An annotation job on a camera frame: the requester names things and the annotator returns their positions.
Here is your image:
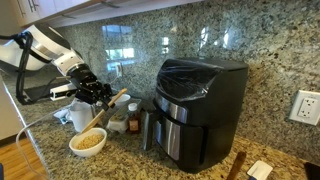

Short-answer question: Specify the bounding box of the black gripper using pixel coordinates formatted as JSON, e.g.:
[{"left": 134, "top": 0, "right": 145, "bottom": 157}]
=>
[{"left": 67, "top": 63, "right": 116, "bottom": 112}]

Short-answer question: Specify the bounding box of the light wooden spoon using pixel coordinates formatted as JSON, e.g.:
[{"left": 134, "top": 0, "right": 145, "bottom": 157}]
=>
[{"left": 81, "top": 87, "right": 129, "bottom": 135}]

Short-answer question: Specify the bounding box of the empty white bowl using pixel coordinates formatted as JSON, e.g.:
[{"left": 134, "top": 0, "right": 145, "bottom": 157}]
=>
[{"left": 112, "top": 93, "right": 132, "bottom": 108}]

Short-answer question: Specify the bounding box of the white bowl with grains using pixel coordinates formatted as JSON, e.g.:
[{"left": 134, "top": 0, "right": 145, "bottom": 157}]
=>
[{"left": 68, "top": 127, "right": 109, "bottom": 159}]

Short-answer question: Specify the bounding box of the dark wooden spoon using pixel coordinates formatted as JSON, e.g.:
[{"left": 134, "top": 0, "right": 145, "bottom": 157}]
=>
[{"left": 226, "top": 151, "right": 248, "bottom": 180}]

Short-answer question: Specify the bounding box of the white ceramic mug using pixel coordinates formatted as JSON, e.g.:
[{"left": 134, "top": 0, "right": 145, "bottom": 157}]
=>
[{"left": 67, "top": 99, "right": 96, "bottom": 134}]

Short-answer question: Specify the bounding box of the brown bottle with white cap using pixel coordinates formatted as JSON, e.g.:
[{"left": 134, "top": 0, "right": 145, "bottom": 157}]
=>
[{"left": 127, "top": 102, "right": 142, "bottom": 135}]

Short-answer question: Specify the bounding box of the white blue dish cloth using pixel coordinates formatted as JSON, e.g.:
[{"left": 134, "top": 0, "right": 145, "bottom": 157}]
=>
[{"left": 52, "top": 107, "right": 73, "bottom": 126}]

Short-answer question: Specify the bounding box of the black air fryer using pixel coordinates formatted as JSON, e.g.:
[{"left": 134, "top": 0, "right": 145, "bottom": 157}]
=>
[{"left": 142, "top": 56, "right": 250, "bottom": 175}]

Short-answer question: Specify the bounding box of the black stove top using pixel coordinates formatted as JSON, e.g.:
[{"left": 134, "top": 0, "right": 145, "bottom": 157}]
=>
[{"left": 303, "top": 161, "right": 320, "bottom": 180}]

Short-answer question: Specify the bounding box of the white wall outlet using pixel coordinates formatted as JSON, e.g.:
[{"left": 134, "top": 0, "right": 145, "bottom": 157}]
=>
[
  {"left": 114, "top": 61, "right": 124, "bottom": 80},
  {"left": 287, "top": 89, "right": 320, "bottom": 127}
]

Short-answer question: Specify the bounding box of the white power cord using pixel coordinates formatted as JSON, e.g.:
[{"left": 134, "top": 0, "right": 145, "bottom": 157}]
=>
[{"left": 15, "top": 64, "right": 124, "bottom": 180}]

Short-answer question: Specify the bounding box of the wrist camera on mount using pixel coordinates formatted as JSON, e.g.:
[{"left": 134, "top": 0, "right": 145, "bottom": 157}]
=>
[{"left": 49, "top": 82, "right": 80, "bottom": 102}]

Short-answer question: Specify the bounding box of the wall cabinet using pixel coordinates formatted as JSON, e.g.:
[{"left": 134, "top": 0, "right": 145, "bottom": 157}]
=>
[{"left": 12, "top": 0, "right": 205, "bottom": 30}]

